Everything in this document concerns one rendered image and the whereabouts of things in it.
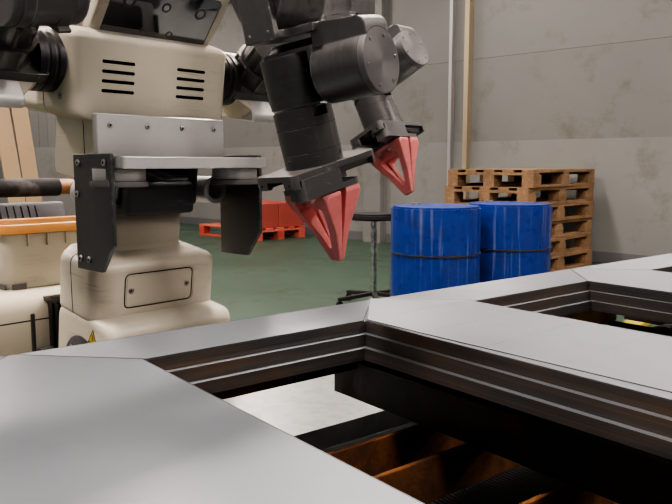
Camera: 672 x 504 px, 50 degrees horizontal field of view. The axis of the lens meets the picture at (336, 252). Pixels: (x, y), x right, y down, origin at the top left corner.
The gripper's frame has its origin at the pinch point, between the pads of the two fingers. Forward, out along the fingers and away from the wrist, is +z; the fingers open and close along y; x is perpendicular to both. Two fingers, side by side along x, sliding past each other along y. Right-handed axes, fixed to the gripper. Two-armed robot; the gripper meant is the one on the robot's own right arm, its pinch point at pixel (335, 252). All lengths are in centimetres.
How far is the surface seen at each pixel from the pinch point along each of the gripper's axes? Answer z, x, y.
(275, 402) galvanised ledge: 27.7, 31.3, 5.9
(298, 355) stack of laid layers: 10.0, 4.2, -4.7
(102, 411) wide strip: 1.8, -6.3, -28.1
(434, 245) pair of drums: 90, 219, 229
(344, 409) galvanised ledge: 29.6, 22.6, 11.7
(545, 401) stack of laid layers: 13.6, -19.8, 3.4
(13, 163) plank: 16, 1064, 253
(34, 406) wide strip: 0.8, -2.2, -31.4
